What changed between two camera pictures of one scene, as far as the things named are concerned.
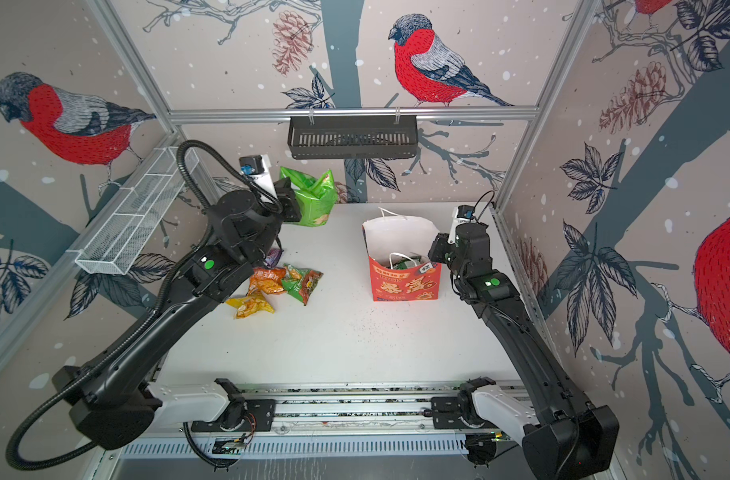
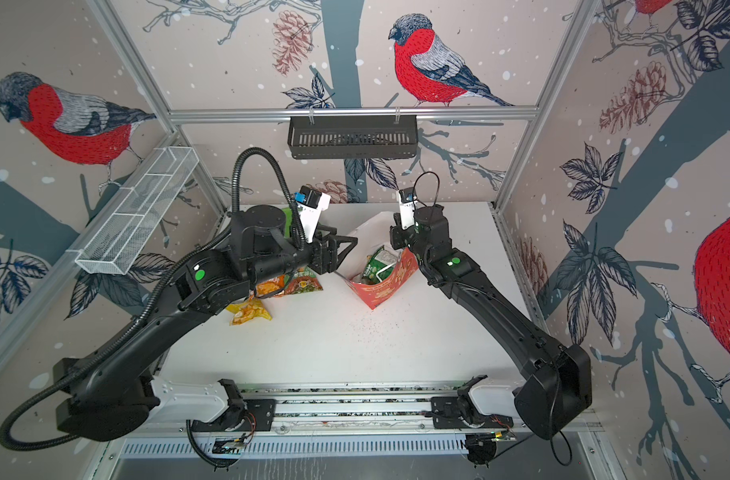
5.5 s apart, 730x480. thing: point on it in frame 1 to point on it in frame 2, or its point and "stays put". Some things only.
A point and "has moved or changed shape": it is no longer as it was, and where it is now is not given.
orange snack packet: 267,280 stays put
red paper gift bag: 399,265 has moved or changed shape
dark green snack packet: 407,263 to 380,265
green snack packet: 299,282 has moved or changed shape
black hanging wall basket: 353,137 stays put
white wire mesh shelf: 125,225 stays put
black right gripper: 438,254 to 399,240
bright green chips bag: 316,197 has moved or changed shape
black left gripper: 285,196 to 333,259
